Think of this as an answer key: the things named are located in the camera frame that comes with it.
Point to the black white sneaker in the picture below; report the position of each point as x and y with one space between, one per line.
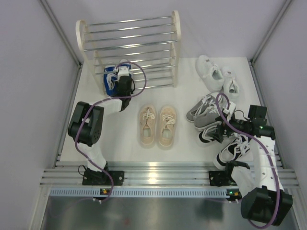
238 148
205 137

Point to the cream and chrome shoe rack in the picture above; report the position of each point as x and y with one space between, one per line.
151 45

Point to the white sneaker right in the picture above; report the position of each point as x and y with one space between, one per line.
231 87

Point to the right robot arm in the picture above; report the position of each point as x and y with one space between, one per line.
263 197

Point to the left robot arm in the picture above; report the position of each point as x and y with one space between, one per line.
86 122

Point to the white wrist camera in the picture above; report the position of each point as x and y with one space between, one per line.
123 70
229 110

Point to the beige lace sneaker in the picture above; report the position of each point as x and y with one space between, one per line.
167 126
147 119

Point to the grey canvas sneaker front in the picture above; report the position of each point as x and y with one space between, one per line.
207 119

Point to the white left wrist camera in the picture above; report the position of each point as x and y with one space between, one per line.
123 70

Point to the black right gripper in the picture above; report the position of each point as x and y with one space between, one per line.
218 135

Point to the grey canvas sneaker back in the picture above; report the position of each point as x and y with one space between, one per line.
201 106

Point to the aluminium mounting rail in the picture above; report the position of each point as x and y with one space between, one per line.
185 174

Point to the perforated cable duct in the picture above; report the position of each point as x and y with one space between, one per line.
146 192

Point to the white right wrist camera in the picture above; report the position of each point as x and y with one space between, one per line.
229 110

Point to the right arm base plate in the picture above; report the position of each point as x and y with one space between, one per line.
221 178

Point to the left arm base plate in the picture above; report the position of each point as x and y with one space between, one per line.
94 178

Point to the white sneaker left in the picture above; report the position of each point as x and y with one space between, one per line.
210 73

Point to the grey canvas sneaker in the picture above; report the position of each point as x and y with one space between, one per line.
207 119
201 106

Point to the black white sneaker upper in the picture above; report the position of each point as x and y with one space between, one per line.
205 137

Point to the black white sneaker lower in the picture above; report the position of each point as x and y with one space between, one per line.
238 148

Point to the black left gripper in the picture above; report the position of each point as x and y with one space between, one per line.
130 91

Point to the blue canvas sneaker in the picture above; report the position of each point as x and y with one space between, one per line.
125 63
110 78

